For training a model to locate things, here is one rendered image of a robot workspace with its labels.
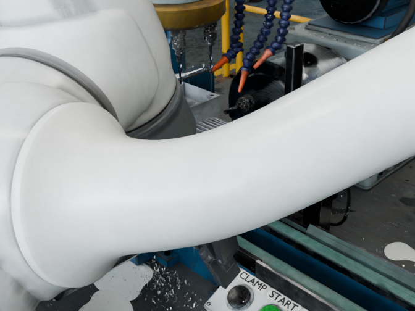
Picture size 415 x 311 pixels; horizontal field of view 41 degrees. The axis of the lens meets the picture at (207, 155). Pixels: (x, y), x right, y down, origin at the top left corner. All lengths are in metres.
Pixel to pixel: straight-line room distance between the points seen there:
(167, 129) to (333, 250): 0.64
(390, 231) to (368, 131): 1.06
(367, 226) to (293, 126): 1.07
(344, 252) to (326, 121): 0.79
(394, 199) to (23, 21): 1.17
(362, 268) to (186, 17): 0.52
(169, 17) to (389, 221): 0.71
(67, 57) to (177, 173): 0.13
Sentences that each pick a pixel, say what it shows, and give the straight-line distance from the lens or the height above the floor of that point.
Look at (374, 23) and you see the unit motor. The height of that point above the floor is 1.18.
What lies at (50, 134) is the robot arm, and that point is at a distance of 0.29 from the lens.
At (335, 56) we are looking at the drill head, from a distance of 1.28.
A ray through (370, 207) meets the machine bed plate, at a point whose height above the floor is 0.80.
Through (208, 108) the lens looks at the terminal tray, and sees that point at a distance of 1.06.
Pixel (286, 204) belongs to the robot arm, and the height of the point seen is 1.41.
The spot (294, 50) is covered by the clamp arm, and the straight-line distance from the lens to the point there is 1.02.
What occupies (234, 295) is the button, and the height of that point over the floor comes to 1.07.
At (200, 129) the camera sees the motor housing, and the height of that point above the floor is 1.10.
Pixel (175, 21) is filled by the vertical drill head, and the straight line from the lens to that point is 0.95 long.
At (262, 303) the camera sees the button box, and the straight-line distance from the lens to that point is 0.71.
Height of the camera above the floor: 1.56
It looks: 29 degrees down
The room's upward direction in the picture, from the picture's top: 2 degrees counter-clockwise
